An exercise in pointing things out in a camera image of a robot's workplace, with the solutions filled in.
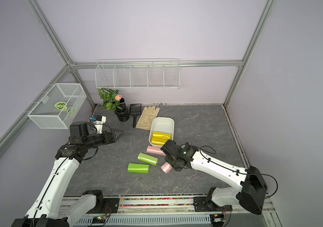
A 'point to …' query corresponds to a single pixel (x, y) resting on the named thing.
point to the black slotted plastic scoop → (135, 109)
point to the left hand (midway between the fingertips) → (118, 134)
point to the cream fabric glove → (147, 117)
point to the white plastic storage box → (161, 129)
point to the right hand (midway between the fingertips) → (167, 160)
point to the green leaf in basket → (61, 105)
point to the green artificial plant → (110, 102)
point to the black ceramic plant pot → (122, 111)
